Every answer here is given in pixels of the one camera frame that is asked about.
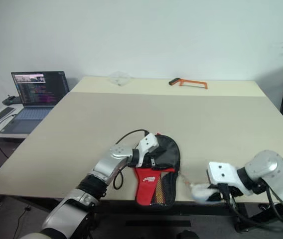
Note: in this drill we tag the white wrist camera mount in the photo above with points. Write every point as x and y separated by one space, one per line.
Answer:
147 144
222 174

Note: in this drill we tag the black red paddle case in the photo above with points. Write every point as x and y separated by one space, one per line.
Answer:
146 185

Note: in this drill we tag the orange hacksaw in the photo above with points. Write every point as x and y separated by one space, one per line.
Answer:
193 83

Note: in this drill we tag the black remote controller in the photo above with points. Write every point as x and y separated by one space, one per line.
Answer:
12 100

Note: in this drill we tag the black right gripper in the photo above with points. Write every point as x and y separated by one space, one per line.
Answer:
227 191

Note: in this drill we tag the flat black bar device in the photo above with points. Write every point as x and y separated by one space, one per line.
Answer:
2 115

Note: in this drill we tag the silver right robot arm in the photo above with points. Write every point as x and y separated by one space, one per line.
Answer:
271 171

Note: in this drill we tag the black table frame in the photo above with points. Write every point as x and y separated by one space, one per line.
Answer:
206 211

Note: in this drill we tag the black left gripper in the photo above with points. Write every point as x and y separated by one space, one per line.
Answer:
149 159

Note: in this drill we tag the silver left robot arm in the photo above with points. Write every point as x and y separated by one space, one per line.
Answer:
101 171

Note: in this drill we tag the black rounded shape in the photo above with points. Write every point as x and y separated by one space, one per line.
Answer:
187 235

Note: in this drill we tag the clear plastic bag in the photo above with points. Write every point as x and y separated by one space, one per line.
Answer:
119 78

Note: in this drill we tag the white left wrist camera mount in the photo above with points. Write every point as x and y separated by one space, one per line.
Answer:
147 144

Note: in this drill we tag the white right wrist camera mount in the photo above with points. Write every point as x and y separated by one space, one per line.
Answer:
222 174

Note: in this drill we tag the open laptop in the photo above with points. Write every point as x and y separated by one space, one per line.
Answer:
39 92

